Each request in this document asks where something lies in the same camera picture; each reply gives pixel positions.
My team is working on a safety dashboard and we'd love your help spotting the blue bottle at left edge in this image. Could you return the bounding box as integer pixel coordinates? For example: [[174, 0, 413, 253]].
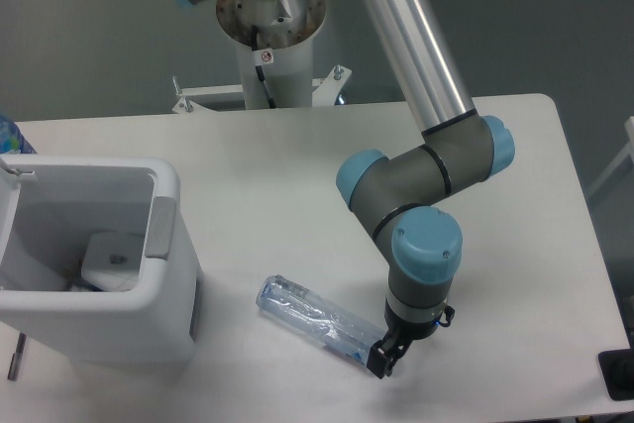
[[0, 114, 37, 154]]

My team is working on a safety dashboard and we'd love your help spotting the white plastic wrapper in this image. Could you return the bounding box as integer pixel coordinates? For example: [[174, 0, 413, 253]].
[[70, 231, 144, 292]]

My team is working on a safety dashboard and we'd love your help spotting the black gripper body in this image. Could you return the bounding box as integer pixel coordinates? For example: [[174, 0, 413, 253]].
[[384, 303, 456, 341]]

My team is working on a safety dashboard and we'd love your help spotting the black cable on pedestal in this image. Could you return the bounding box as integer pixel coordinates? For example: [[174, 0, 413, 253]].
[[250, 24, 277, 109]]

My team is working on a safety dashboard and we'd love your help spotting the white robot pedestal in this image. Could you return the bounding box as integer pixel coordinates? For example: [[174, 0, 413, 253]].
[[216, 0, 326, 90]]

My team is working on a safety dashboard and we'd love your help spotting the white frame at right edge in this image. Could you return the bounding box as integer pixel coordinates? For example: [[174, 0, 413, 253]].
[[586, 116, 633, 208]]

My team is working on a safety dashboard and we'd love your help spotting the white trash can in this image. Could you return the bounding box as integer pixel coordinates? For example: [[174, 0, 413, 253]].
[[1, 154, 203, 363]]

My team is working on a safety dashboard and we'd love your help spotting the black object at right edge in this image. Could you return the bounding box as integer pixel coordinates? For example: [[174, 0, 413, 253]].
[[598, 349, 633, 401]]

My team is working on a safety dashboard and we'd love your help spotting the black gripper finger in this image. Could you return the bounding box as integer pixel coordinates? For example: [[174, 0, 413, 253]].
[[387, 337, 412, 376], [366, 339, 391, 378]]

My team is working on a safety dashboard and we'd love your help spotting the white pedestal base bracket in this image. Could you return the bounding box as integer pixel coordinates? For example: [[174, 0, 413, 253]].
[[172, 64, 353, 114]]

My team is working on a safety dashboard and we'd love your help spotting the grey metal tool under bin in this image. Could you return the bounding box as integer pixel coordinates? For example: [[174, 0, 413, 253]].
[[7, 333, 27, 381]]

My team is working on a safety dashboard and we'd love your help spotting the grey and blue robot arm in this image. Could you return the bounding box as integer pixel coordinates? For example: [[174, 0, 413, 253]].
[[176, 0, 515, 377]]

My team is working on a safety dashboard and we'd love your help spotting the clear plastic water bottle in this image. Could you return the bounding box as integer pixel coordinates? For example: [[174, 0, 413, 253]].
[[256, 274, 385, 367]]

